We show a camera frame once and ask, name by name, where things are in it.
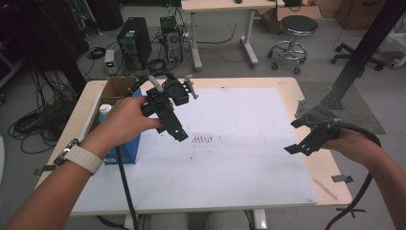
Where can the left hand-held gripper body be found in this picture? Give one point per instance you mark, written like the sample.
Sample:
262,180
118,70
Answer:
174,92

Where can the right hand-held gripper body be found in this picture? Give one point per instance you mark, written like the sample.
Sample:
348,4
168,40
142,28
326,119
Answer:
322,123

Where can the blue cardboard box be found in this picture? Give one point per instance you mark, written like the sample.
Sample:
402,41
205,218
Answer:
127,153

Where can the blue bottle with white cap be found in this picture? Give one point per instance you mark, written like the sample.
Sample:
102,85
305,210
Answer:
104,110

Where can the person's right hand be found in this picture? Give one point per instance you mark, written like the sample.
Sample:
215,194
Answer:
348,143

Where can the person's left hand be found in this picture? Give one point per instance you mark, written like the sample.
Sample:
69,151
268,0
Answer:
124,123

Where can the grey floor mat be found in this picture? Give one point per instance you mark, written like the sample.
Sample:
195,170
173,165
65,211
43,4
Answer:
357,105

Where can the black tape piece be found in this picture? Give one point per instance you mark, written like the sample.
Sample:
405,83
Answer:
44,169
341,178

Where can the thin wooden stick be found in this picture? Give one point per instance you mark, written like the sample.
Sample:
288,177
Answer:
324,188

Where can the open computer case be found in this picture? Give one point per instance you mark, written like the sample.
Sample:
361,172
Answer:
172,41

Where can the black computer tower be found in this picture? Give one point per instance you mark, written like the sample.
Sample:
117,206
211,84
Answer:
134,41

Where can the white table mat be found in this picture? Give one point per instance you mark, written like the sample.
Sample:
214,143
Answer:
223,179

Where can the small grey power unit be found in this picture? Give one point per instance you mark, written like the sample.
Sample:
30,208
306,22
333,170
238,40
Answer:
109,59

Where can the black tape cross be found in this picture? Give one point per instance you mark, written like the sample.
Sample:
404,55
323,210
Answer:
350,210

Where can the black office chair base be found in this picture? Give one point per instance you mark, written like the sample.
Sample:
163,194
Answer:
357,56

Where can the black metal stand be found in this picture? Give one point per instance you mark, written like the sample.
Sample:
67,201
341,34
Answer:
360,54

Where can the white desk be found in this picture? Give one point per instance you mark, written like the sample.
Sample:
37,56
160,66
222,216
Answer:
223,5

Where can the black round stool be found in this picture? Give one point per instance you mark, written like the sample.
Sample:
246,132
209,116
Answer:
298,25

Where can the brown cardboard box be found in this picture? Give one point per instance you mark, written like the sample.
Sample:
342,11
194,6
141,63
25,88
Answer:
297,12

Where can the brown cabinet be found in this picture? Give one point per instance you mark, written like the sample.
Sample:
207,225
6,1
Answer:
360,14

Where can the dark curtain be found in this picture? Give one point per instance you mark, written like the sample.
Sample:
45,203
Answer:
35,35

